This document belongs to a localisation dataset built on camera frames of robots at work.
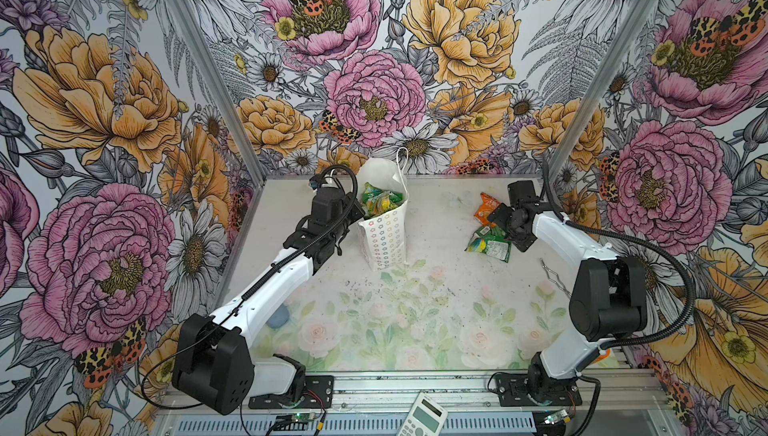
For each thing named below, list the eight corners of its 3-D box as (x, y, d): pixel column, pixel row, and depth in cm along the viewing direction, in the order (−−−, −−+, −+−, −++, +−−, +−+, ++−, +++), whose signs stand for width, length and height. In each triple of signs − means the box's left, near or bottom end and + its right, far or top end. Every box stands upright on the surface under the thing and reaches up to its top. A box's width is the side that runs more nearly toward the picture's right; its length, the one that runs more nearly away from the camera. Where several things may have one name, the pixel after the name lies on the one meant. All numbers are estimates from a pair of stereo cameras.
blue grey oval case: (269, 326, 87) (265, 322, 84) (285, 307, 90) (282, 302, 88) (278, 332, 85) (274, 328, 83) (294, 312, 89) (291, 308, 87)
